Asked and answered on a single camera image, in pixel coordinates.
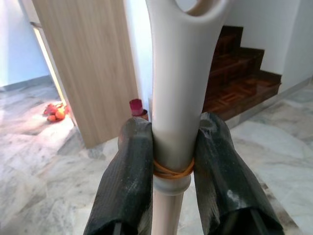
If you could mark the orange rubber band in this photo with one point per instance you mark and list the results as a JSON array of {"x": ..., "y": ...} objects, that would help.
[{"x": 160, "y": 166}]

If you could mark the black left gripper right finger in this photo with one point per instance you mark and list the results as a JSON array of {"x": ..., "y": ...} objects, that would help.
[{"x": 225, "y": 176}]

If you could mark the dark wooden staircase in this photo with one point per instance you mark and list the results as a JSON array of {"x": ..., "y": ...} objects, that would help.
[{"x": 239, "y": 80}]

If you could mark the light wood altar cabinet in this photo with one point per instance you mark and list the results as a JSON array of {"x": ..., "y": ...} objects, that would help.
[{"x": 85, "y": 61}]

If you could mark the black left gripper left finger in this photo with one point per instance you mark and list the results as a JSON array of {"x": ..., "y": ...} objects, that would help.
[{"x": 122, "y": 183}]

